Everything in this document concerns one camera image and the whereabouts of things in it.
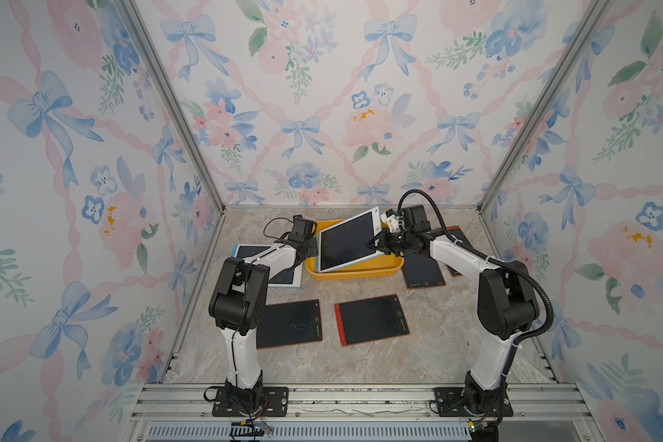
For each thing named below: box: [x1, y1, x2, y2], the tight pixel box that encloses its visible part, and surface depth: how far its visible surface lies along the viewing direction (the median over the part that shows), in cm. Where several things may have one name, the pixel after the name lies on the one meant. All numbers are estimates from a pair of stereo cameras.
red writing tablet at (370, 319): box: [334, 293, 411, 348], surface depth 92 cm
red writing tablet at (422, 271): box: [402, 253, 447, 290], surface depth 100 cm
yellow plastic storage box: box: [305, 219, 405, 282], surface depth 97 cm
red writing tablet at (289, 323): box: [255, 299, 324, 349], surface depth 90 cm
